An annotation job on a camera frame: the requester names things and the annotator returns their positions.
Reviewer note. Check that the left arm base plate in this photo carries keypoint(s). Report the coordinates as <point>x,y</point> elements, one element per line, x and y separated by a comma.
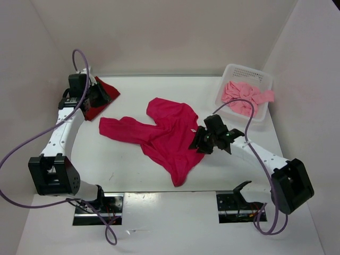
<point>111,211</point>

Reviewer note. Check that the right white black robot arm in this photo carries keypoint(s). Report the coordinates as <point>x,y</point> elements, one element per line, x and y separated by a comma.
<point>292,185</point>

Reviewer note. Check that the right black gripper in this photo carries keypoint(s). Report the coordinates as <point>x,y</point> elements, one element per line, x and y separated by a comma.
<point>197,141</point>

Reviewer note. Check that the white plastic basket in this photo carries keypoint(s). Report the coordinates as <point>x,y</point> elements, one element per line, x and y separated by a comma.
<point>251,76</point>

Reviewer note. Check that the light pink t shirt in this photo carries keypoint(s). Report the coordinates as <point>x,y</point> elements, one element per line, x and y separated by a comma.
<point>237,91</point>

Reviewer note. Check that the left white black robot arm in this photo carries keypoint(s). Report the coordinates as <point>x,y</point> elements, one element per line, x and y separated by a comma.
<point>52,171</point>

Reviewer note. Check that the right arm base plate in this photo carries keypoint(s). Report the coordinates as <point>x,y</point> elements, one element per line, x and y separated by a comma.
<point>232,211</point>

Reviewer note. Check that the dark red t shirt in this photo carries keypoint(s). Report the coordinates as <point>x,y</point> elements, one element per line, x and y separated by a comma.
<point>92,113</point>

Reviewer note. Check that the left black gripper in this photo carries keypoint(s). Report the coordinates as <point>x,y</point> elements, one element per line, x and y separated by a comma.
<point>104,98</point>

